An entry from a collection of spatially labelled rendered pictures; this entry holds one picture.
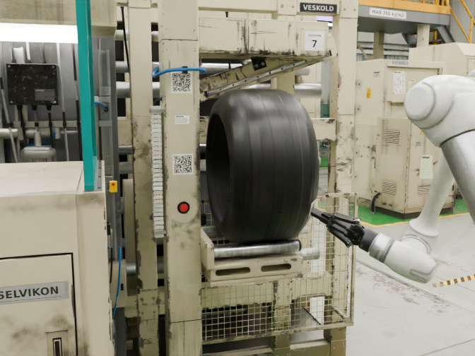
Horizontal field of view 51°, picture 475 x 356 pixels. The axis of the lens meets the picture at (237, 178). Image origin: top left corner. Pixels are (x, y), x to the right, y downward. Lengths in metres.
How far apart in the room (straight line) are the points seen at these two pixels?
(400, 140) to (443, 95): 5.09
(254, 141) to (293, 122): 0.17
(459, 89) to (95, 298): 0.99
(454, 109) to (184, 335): 1.25
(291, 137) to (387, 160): 4.92
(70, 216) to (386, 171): 5.79
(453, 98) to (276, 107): 0.65
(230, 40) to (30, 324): 1.40
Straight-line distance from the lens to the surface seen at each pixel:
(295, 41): 2.19
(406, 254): 1.70
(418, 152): 6.46
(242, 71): 2.24
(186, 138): 1.79
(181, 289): 1.91
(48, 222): 1.02
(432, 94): 1.32
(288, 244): 1.88
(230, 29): 2.10
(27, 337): 1.10
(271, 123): 1.69
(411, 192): 6.45
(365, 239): 1.73
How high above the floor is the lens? 1.44
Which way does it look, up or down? 9 degrees down
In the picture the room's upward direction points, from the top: straight up
